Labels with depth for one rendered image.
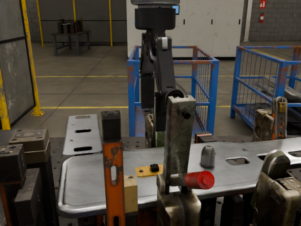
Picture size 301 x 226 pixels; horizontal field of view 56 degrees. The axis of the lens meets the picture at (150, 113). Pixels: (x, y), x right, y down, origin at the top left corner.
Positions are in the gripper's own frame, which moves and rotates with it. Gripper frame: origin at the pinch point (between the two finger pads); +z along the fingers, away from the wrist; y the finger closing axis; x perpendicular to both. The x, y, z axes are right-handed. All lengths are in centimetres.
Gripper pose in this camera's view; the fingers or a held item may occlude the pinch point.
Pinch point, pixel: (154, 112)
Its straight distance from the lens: 57.8
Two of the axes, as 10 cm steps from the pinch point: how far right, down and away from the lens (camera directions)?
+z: 0.0, 9.4, 3.3
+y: -2.2, -3.2, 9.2
